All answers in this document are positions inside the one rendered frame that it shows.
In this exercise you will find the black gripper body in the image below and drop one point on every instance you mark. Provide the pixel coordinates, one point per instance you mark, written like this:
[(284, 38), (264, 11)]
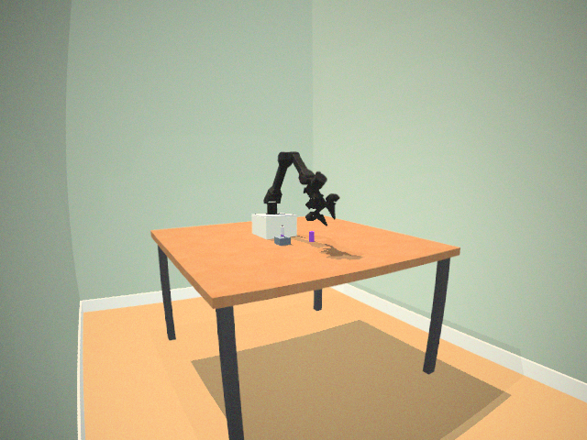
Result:
[(333, 197)]

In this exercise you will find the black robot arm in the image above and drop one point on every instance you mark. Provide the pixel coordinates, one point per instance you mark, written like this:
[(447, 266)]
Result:
[(313, 181)]

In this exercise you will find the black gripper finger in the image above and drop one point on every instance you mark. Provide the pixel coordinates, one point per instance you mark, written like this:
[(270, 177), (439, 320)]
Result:
[(331, 208), (321, 218)]

